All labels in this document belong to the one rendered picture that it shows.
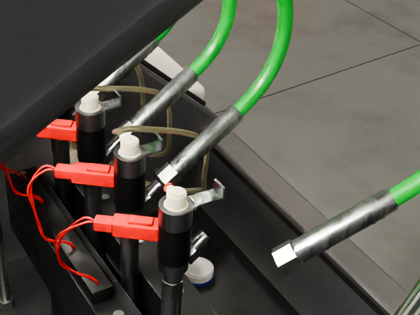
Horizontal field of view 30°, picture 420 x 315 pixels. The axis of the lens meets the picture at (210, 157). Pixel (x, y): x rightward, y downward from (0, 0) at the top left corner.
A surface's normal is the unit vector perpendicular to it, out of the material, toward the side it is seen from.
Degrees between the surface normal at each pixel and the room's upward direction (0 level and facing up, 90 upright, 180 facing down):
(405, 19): 0
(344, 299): 90
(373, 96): 0
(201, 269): 0
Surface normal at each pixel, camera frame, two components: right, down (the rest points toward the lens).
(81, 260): 0.06, -0.81
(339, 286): -0.85, 0.27
